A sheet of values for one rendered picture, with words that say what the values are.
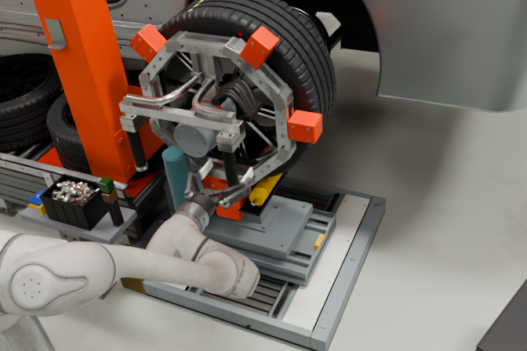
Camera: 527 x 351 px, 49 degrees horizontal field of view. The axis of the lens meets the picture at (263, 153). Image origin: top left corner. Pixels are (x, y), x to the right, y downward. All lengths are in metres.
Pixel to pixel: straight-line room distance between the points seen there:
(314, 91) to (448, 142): 1.52
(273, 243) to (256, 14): 0.94
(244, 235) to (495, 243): 1.09
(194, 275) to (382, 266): 1.36
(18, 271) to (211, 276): 0.52
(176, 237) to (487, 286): 1.45
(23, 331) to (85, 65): 1.07
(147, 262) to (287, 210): 1.31
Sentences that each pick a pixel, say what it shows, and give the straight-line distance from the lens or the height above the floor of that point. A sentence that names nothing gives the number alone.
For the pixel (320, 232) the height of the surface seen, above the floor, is 0.15.
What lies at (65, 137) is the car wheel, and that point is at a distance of 2.68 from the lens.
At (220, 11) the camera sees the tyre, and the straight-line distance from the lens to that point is 1.85.
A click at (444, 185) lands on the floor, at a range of 2.96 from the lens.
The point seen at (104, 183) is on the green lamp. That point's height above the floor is 0.66.
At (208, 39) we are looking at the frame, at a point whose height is 1.11.
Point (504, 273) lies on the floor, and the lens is 2.60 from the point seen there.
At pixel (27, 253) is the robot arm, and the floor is 1.25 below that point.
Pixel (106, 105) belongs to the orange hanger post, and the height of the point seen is 0.86.
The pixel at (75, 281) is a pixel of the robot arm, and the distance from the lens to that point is 0.96.
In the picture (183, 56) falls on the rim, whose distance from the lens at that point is 2.00.
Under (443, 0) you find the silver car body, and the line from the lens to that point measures 1.96.
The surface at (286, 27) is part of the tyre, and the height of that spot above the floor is 1.11.
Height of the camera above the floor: 1.88
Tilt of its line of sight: 37 degrees down
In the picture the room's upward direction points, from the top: 6 degrees counter-clockwise
